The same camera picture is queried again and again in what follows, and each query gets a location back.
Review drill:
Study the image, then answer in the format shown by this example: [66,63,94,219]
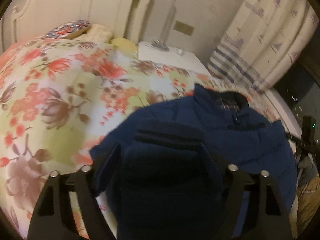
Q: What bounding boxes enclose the navy blue puffer jacket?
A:
[90,84,297,239]

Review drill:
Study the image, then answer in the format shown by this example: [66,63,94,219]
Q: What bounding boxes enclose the white window bench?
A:
[265,88,302,138]

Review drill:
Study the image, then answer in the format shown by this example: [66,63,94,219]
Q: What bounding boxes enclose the sailboat print curtain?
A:
[207,0,319,93]

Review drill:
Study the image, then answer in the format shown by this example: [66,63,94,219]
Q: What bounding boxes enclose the floral bed quilt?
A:
[1,38,280,238]

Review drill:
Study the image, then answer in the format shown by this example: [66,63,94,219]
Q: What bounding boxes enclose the white nightstand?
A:
[138,41,210,75]

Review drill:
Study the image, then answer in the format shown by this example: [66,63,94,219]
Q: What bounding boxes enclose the slim white desk lamp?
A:
[150,0,176,52]

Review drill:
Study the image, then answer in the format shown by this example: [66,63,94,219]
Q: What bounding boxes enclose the patterned round cushion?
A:
[43,20,92,40]

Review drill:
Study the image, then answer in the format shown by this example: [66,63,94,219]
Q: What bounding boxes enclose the cream yellow pillow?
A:
[74,24,113,43]

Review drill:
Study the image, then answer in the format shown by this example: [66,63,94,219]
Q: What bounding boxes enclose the white wooden headboard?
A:
[1,0,151,53]

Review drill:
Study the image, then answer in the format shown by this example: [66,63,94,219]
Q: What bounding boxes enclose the wall socket plate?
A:
[174,21,194,36]

